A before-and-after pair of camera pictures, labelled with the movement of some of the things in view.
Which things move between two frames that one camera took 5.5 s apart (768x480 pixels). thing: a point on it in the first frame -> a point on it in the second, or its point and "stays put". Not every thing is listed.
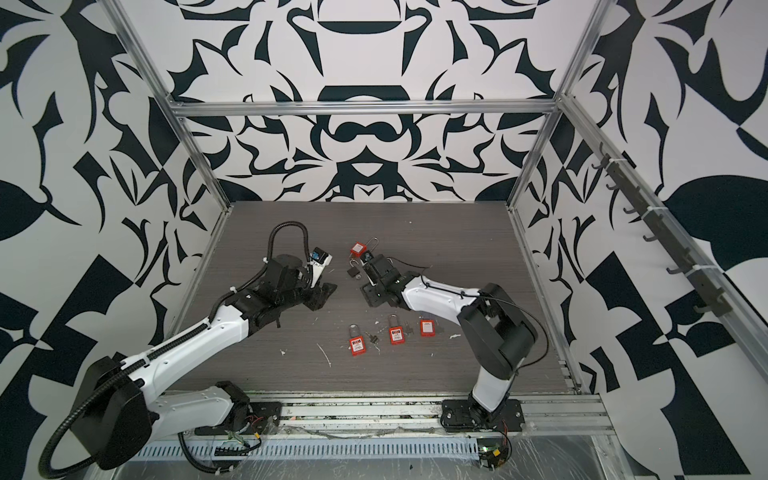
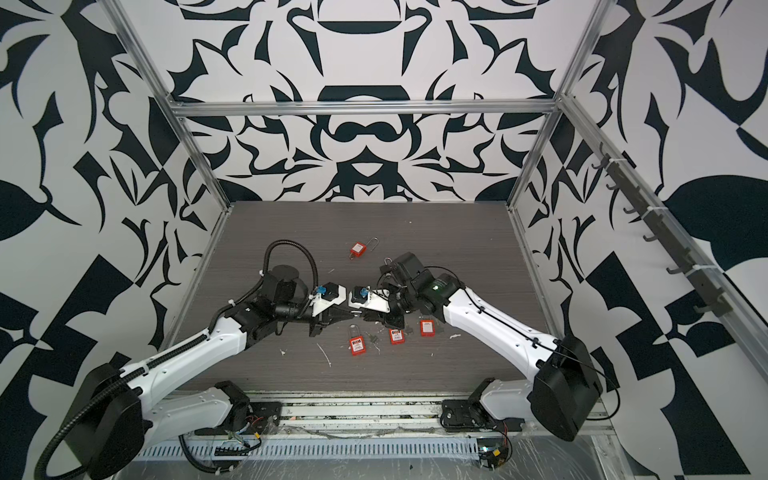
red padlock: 397,333 stays put
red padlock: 356,341 stays put
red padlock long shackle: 427,328 stays put
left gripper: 319,297 -> 319,322
